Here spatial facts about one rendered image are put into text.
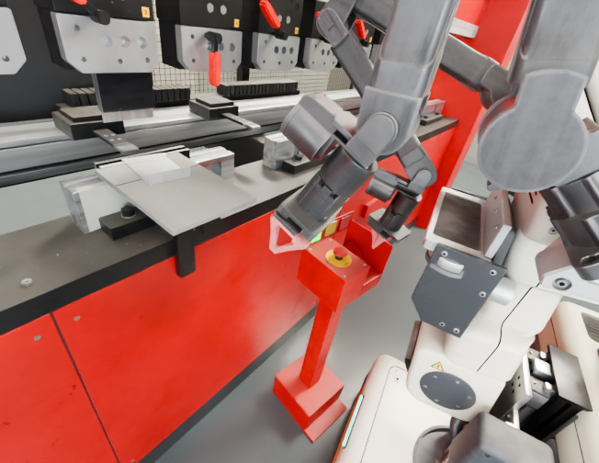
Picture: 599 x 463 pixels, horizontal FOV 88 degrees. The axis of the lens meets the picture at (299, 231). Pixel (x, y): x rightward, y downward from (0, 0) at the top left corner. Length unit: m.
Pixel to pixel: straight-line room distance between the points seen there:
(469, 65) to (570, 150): 0.46
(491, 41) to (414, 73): 2.16
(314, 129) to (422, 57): 0.13
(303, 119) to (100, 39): 0.38
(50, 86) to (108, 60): 0.57
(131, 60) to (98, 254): 0.36
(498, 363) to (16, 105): 1.31
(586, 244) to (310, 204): 0.29
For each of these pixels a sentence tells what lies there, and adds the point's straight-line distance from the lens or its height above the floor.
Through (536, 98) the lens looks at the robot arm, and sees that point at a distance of 0.33.
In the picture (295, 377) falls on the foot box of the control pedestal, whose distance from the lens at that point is 1.38.
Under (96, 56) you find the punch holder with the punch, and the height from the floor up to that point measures 1.20.
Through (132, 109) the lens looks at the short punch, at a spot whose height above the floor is 1.10.
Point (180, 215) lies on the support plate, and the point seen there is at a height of 1.00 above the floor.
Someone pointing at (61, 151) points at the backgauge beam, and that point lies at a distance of 0.98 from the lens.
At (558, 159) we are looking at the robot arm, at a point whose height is 1.23.
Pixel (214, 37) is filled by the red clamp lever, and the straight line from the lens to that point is 0.72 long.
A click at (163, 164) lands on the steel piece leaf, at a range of 0.73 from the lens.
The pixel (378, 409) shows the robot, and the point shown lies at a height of 0.28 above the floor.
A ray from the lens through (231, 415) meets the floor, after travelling 1.43.
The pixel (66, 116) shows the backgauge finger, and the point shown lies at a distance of 0.96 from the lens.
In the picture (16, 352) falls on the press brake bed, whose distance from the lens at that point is 0.72.
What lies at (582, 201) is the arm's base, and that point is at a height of 1.20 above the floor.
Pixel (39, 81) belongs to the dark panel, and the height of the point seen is 1.04.
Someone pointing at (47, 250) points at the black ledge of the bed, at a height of 0.87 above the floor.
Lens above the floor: 1.30
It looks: 34 degrees down
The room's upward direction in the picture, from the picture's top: 10 degrees clockwise
